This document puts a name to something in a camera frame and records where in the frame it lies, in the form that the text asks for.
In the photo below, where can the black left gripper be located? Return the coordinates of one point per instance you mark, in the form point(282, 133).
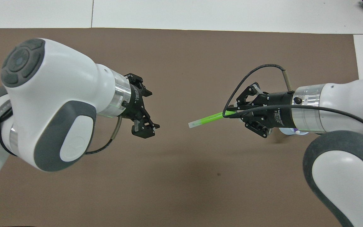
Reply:
point(135, 104)

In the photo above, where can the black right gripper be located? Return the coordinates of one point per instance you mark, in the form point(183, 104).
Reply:
point(280, 108)

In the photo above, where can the green pen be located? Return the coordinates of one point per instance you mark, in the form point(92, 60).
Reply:
point(210, 119)

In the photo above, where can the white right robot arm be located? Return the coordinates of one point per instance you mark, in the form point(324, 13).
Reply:
point(348, 101)

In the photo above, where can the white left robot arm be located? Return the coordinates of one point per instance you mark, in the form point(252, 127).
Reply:
point(58, 88)

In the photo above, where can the clear plastic cup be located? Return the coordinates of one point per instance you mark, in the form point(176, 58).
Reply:
point(290, 131)

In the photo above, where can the brown table mat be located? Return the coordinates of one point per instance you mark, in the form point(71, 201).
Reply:
point(184, 189)

